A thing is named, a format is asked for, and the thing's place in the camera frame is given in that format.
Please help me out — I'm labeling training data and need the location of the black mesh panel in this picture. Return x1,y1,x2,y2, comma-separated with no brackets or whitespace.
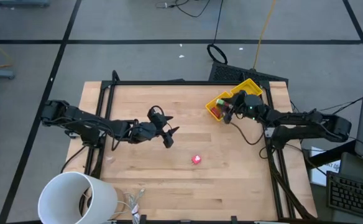
208,62,290,85

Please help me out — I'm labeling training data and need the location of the white cylinder lamp shade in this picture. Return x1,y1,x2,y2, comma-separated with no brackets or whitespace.
37,171,119,224

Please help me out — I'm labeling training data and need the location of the black cable tangle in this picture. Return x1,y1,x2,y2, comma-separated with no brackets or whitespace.
155,0,212,19

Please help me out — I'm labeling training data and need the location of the yellow cable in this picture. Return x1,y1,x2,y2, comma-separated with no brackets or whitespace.
252,0,277,70

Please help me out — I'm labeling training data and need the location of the yellow plastic basket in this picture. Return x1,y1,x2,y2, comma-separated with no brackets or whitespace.
205,78,264,123

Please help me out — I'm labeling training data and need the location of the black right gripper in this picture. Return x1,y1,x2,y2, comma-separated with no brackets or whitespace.
221,92,250,124

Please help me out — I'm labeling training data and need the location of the white paper sheet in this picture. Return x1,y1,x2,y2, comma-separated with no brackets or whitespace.
309,146,341,187

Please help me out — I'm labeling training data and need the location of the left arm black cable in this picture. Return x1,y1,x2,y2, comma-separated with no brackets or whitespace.
111,105,173,152

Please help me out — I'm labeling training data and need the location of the black keyboard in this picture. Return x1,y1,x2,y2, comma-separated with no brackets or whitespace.
326,170,363,222

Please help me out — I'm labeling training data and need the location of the black desk bar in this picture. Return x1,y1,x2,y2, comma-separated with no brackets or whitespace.
305,139,356,169

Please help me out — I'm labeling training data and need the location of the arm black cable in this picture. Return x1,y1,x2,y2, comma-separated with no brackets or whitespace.
229,121,267,146
111,105,173,152

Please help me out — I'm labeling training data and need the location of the long black cable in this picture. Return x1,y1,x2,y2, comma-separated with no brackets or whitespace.
206,0,229,65

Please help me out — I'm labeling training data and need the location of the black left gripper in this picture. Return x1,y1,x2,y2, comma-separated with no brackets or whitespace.
147,106,180,149

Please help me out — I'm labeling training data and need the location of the black table frame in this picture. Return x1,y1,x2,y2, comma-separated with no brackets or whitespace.
82,70,318,224

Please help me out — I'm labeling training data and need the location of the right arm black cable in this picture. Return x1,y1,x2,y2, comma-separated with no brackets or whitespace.
229,121,267,146

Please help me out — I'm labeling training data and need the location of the white cable bundle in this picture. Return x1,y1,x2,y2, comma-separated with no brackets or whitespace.
124,188,147,224

